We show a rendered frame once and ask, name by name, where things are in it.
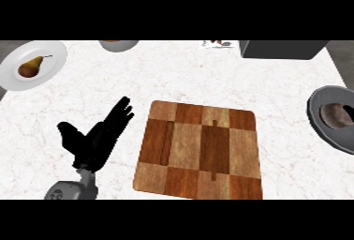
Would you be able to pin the brown checkered wooden cutting board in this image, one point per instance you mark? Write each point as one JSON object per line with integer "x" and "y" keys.
{"x": 199, "y": 150}

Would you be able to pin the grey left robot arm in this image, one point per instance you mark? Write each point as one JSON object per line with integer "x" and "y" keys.
{"x": 74, "y": 189}

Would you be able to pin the grey cup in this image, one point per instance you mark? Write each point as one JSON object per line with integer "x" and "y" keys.
{"x": 118, "y": 45}

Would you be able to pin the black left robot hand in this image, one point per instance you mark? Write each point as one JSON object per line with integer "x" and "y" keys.
{"x": 99, "y": 137}

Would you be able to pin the dark grey box appliance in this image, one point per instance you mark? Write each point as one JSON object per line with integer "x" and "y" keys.
{"x": 282, "y": 49}

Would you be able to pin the brown pear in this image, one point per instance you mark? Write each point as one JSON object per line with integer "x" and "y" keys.
{"x": 31, "y": 67}

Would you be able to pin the white round plate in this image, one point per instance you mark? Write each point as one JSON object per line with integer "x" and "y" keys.
{"x": 32, "y": 65}

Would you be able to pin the small white printed packet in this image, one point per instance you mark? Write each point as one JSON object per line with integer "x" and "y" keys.
{"x": 218, "y": 44}

